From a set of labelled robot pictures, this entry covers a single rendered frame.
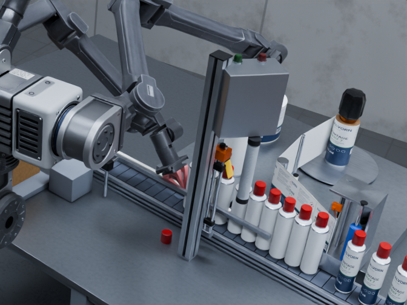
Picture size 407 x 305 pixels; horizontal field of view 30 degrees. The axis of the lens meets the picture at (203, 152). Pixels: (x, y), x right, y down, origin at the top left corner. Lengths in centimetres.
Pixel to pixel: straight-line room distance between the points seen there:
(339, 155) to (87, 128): 134
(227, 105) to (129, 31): 31
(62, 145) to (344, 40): 337
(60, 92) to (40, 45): 377
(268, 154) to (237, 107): 82
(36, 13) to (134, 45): 42
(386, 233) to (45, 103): 133
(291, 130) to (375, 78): 195
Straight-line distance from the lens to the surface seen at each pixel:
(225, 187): 228
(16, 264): 316
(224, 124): 198
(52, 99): 161
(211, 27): 216
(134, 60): 185
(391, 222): 259
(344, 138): 270
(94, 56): 229
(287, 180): 236
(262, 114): 202
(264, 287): 226
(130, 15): 196
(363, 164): 283
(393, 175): 284
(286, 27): 488
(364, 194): 219
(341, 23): 476
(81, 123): 159
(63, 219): 240
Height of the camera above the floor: 231
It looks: 32 degrees down
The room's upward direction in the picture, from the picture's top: 10 degrees clockwise
